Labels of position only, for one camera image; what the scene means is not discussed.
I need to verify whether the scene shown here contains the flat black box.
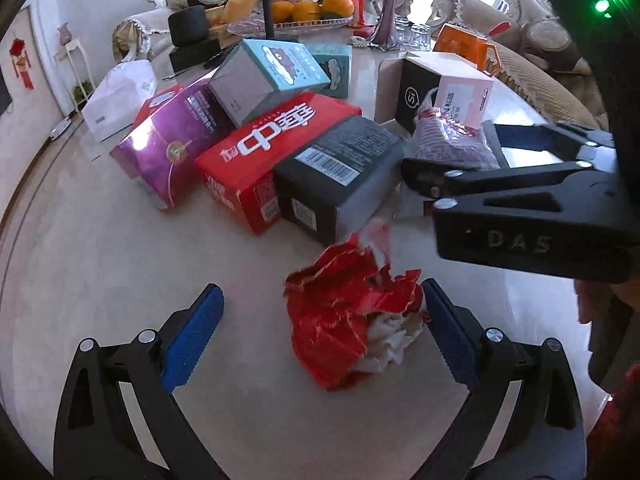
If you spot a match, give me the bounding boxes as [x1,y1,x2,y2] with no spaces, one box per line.
[169,40,236,72]

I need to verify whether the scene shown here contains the tall purple glass vase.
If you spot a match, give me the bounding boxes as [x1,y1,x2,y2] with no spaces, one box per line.
[382,0,406,53]

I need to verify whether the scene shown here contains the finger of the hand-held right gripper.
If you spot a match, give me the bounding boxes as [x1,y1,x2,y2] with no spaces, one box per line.
[481,121,620,167]
[401,156,624,234]

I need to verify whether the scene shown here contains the orange mug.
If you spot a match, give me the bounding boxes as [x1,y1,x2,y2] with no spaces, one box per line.
[432,22,501,77]

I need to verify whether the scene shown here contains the purple box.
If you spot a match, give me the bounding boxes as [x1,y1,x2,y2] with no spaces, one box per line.
[110,80,236,211]

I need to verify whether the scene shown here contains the black cylinder speaker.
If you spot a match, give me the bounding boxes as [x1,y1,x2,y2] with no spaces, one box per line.
[167,6,210,47]

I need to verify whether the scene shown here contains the white tissue box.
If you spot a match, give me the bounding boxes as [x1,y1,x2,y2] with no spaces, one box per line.
[81,59,158,142]

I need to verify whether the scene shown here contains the brown cardboard box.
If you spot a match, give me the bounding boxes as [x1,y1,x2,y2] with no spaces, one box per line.
[375,57,408,125]

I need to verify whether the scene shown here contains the red paper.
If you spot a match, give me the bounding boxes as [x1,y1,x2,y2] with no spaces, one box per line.
[283,220,431,392]

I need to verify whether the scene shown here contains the pink box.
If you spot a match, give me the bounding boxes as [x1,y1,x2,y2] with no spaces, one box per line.
[436,74,496,132]

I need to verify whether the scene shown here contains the beige lace armrest cover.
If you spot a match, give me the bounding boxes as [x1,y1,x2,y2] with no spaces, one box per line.
[430,0,473,26]
[112,17,173,58]

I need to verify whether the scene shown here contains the ornate white coffee table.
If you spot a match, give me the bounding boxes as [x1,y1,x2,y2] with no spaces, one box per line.
[0,20,616,480]

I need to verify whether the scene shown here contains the purple mesh snack packet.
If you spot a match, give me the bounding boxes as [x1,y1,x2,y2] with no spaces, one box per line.
[412,89,501,173]

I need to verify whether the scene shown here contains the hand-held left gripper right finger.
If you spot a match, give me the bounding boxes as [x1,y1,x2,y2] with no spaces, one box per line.
[415,278,587,480]

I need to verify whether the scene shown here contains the long red box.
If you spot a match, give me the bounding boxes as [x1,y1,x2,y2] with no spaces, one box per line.
[195,92,363,235]

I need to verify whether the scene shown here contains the clear glass fruit tray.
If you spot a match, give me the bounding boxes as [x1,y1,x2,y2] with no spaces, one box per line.
[227,14,353,38]

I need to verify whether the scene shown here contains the red knot wall ornament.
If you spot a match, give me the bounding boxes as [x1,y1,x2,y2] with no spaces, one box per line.
[9,37,35,92]

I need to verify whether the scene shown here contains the white side stand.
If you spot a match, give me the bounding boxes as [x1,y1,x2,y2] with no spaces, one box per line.
[52,39,96,111]

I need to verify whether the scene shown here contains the person's right hand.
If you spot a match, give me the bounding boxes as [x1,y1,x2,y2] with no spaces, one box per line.
[574,279,639,392]

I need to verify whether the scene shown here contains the teal cartoon print box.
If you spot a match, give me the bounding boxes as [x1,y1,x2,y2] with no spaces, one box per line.
[305,42,353,100]
[208,39,332,128]

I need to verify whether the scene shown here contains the black box white logo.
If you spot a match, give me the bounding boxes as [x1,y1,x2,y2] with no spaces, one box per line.
[395,55,483,135]

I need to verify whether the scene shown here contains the small red box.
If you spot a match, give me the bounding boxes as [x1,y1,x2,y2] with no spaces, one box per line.
[134,84,187,128]

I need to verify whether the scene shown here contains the tan fringed sofa cover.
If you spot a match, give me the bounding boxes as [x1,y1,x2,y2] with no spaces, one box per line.
[492,45,601,128]

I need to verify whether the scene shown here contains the black pole stand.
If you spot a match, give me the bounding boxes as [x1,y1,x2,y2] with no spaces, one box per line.
[258,0,301,41]

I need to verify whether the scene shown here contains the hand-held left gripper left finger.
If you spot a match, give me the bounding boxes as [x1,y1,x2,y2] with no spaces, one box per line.
[52,283,228,480]

